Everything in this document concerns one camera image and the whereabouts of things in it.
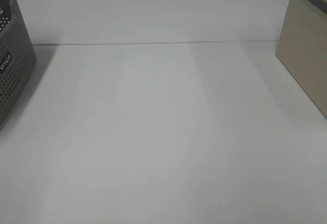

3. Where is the beige storage box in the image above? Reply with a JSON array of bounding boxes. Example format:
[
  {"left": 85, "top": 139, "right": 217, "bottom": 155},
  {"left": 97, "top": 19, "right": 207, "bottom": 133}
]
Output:
[{"left": 276, "top": 0, "right": 326, "bottom": 116}]

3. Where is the grey perforated plastic basket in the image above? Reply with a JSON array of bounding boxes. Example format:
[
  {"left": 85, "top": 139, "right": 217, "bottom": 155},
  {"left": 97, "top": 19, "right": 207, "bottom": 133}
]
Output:
[{"left": 1, "top": 0, "right": 36, "bottom": 123}]

